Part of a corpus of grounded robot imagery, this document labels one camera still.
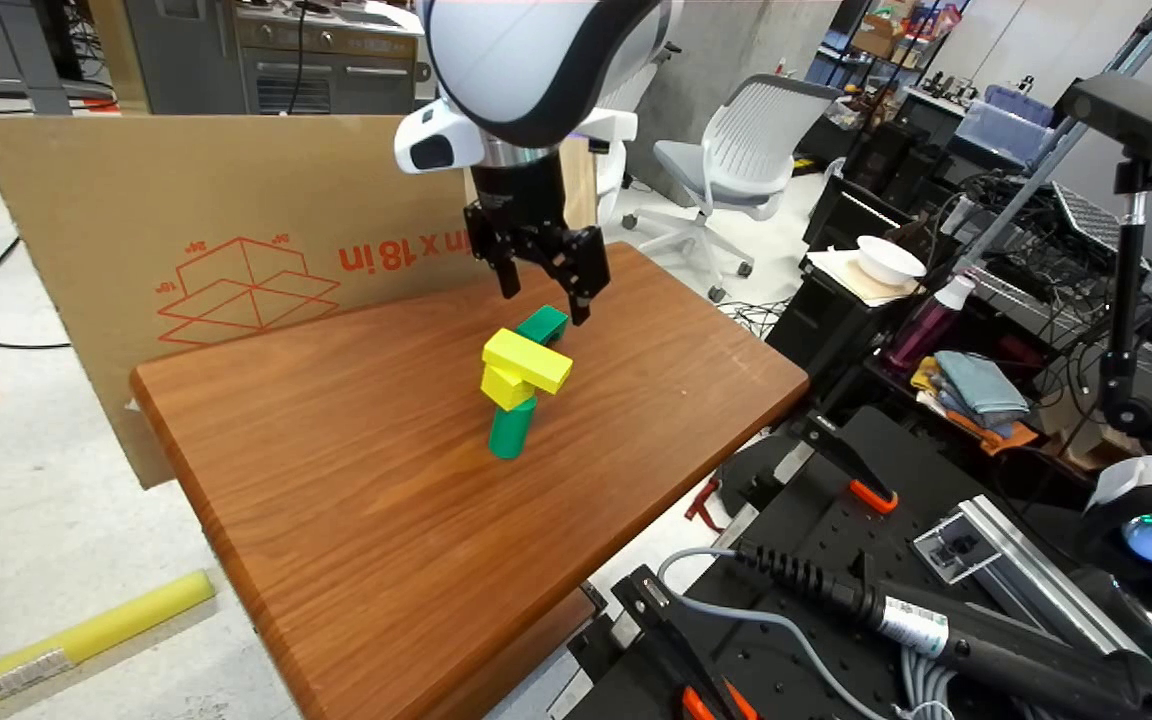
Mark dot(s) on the yellow paper roll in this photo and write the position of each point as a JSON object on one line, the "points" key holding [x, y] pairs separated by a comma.
{"points": [[82, 638]]}

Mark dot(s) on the white office chair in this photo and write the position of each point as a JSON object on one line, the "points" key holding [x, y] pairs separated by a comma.
{"points": [[742, 144]]}

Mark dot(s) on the black breadboard table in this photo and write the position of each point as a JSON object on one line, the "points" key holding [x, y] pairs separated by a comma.
{"points": [[789, 665]]}

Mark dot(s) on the small yellow block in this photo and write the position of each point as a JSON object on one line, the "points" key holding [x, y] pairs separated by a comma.
{"points": [[501, 389]]}

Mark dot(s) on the light wood panel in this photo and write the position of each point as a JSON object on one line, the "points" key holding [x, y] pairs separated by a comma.
{"points": [[578, 181]]}

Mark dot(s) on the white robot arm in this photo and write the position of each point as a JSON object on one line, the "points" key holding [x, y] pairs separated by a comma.
{"points": [[521, 63]]}

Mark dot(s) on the aluminium rail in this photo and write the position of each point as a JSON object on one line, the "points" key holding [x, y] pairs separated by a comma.
{"points": [[1071, 587]]}

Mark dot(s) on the blue storage bin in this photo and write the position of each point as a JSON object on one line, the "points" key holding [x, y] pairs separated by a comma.
{"points": [[1011, 130]]}

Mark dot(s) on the folded cloth stack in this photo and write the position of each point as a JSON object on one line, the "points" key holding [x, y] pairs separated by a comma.
{"points": [[978, 387]]}

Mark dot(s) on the purple bottle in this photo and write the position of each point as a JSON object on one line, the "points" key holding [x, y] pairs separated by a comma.
{"points": [[923, 327]]}

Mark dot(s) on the green cylinder block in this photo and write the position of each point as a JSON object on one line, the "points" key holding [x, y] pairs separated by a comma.
{"points": [[511, 435]]}

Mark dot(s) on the brown cardboard box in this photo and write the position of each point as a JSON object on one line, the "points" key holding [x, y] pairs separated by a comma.
{"points": [[138, 225]]}

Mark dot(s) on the white bowl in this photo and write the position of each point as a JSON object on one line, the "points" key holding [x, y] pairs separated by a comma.
{"points": [[891, 259]]}

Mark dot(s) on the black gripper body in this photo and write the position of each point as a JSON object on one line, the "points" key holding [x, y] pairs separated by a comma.
{"points": [[530, 214]]}

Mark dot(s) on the white tag card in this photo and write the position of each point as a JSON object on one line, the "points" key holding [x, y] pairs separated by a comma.
{"points": [[959, 549]]}

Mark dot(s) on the long yellow block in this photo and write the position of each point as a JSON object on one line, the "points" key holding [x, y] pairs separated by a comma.
{"points": [[530, 358]]}

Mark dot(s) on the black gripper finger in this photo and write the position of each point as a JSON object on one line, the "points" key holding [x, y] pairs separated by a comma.
{"points": [[506, 270], [587, 287]]}

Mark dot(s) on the green rectangular block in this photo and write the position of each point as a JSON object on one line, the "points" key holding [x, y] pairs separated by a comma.
{"points": [[547, 322]]}

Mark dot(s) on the black camera on stand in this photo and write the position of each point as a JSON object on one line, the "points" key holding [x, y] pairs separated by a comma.
{"points": [[1136, 121]]}

